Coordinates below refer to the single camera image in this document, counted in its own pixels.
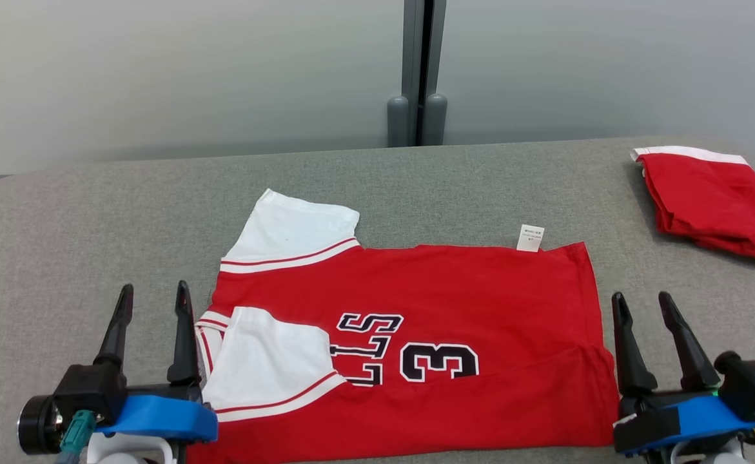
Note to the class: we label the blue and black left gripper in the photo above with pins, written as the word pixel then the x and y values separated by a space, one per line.
pixel 164 419

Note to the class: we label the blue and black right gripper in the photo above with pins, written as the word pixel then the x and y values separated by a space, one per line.
pixel 706 415

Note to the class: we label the red shorts with white waistband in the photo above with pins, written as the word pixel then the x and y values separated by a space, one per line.
pixel 706 200

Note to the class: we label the red jersey with white sleeves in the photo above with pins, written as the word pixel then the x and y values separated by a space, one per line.
pixel 480 296

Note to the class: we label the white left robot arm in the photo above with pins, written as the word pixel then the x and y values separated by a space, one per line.
pixel 126 454

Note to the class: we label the black cylindrical left gripper motor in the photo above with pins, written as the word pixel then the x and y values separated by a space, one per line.
pixel 35 425

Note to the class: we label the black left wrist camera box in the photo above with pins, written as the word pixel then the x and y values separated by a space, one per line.
pixel 87 390

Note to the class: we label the teal left camera connector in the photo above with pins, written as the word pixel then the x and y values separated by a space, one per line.
pixel 77 432

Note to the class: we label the grey cylindrical post cap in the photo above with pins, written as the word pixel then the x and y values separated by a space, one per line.
pixel 435 122
pixel 398 122

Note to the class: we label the grey partition post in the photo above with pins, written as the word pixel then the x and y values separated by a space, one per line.
pixel 411 45

